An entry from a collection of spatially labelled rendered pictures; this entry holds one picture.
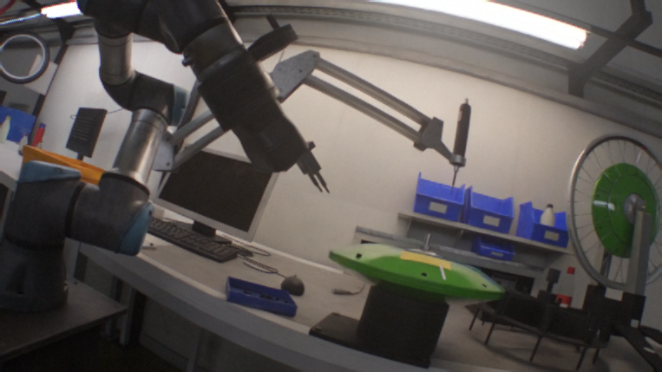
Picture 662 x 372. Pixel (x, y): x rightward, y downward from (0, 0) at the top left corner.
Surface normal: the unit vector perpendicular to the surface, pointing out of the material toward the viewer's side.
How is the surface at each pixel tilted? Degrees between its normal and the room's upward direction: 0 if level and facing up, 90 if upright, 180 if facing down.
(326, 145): 90
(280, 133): 79
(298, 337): 90
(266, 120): 97
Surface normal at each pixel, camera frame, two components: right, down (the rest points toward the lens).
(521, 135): -0.17, -0.18
